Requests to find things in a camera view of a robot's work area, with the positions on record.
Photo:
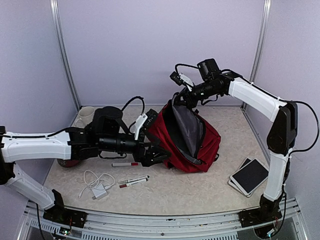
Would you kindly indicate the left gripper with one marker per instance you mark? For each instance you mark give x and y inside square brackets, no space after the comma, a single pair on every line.
[146,158]

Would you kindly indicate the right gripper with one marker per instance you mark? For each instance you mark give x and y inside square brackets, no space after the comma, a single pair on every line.
[189,100]

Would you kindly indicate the red backpack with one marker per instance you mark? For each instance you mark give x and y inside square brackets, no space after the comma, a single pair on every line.
[192,141]

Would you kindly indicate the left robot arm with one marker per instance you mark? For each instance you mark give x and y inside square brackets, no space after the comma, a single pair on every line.
[106,133]

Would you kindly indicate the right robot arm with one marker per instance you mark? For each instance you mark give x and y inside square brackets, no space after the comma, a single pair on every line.
[282,114]

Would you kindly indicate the white marker red cap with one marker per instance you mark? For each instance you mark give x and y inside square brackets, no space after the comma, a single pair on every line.
[124,164]

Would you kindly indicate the white marker black cap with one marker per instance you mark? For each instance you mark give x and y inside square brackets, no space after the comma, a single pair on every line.
[133,180]

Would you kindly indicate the white marker dark-red cap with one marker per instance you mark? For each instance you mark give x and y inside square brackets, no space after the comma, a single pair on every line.
[133,183]

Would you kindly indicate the white ceramic mug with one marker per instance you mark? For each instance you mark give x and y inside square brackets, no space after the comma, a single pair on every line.
[84,117]

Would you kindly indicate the red patterned dish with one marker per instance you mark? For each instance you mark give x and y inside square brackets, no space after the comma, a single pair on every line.
[68,163]

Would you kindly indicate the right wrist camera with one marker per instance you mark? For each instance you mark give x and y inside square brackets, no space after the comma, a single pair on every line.
[181,79]

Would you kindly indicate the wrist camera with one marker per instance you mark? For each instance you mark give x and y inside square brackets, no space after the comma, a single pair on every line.
[143,123]
[181,79]

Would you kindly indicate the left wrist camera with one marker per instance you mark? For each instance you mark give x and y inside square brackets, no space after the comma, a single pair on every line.
[143,123]

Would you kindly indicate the white charger with cable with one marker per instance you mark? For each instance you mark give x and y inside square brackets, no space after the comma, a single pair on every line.
[99,185]

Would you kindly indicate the right aluminium frame post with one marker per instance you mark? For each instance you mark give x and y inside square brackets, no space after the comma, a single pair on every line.
[261,40]

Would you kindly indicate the aluminium frame post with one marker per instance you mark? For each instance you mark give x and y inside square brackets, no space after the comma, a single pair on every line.
[261,40]
[54,6]

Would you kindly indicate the front aluminium rail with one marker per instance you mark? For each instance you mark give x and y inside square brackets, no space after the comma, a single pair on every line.
[101,225]

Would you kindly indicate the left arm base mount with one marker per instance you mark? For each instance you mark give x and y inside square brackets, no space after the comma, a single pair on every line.
[68,217]

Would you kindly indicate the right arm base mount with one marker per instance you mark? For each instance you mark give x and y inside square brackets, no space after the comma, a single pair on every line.
[255,216]

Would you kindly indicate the left aluminium frame post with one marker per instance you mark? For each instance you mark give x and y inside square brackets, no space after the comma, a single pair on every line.
[54,6]

